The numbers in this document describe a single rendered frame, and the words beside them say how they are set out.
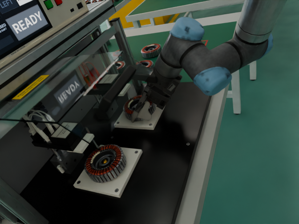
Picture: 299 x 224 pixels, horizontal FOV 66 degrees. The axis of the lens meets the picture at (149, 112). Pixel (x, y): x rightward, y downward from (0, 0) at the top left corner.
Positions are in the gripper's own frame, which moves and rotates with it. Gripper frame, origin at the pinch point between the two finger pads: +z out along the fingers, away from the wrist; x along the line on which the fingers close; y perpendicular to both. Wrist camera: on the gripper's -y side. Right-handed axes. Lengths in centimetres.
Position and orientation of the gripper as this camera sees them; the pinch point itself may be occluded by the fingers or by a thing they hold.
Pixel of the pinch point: (138, 108)
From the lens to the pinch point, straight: 80.6
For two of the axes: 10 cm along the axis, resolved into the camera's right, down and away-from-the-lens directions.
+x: 3.5, -6.5, 6.8
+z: -3.4, 5.8, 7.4
